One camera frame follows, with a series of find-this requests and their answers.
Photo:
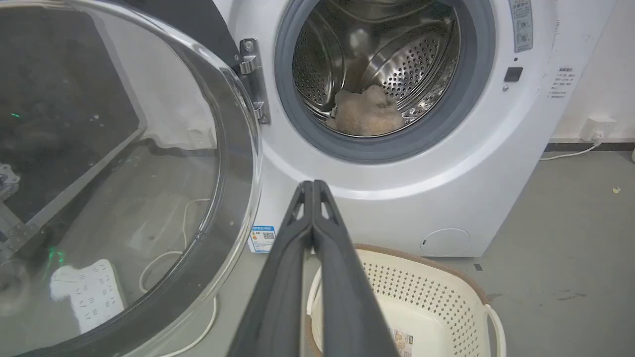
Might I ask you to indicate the beige towel in drum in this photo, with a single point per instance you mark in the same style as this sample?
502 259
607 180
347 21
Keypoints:
368 112

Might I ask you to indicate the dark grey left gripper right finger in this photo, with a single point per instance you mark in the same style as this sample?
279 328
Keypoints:
347 297

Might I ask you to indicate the cream perforated laundry basket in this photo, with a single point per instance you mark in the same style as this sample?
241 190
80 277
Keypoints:
436 307

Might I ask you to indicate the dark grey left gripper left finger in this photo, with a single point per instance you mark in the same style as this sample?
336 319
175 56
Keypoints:
278 292

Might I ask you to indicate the white front-load washing machine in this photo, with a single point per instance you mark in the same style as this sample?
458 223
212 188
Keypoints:
476 163

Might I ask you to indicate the chrome door hinge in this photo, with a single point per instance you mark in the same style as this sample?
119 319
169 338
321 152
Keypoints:
254 79

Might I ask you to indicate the blue energy label sticker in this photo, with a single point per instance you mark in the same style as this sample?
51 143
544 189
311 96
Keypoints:
261 239

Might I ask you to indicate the round glass washing machine door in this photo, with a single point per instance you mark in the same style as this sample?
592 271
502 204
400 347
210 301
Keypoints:
124 163

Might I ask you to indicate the white power strip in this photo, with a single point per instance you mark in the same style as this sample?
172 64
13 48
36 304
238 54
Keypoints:
89 293

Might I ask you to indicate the white wall socket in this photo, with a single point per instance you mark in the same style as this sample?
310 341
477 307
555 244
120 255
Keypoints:
598 128

